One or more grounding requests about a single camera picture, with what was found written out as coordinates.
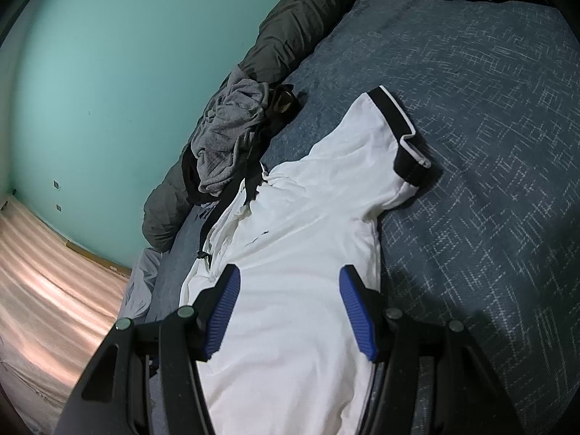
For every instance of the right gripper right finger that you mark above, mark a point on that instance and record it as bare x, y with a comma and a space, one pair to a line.
428, 379

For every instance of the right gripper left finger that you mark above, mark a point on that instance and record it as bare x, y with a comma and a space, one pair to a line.
112, 395

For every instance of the white polo shirt black trim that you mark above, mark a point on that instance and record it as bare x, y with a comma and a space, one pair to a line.
289, 362

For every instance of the light grey pillow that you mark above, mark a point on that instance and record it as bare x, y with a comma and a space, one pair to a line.
137, 297

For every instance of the pink curtain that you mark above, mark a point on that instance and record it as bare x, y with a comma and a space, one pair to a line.
56, 308

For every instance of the grey crumpled garment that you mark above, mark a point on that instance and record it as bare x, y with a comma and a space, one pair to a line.
223, 136

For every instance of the black garment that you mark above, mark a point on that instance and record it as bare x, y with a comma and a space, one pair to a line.
283, 108

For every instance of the dark grey rolled duvet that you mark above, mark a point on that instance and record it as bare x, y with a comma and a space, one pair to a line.
288, 35

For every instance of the wooden window frame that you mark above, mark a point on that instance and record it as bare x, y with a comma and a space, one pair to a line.
112, 266

